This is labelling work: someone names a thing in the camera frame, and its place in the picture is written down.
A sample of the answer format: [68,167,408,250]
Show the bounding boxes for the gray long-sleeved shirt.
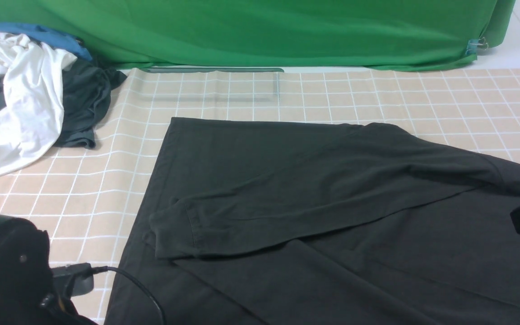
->
[119,118,520,325]

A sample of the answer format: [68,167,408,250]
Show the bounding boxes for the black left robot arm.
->
[0,215,94,325]

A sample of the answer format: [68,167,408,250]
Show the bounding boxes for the white shirt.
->
[0,33,77,176]

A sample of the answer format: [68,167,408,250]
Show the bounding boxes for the blue binder clip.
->
[465,37,489,56]

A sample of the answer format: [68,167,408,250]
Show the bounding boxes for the green backdrop cloth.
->
[0,0,515,72]

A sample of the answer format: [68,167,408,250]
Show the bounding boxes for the beige checkered tablecloth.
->
[0,68,520,325]

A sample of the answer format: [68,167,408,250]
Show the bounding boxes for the blue garment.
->
[0,22,93,109]

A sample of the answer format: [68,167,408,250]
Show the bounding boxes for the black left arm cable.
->
[0,158,167,325]

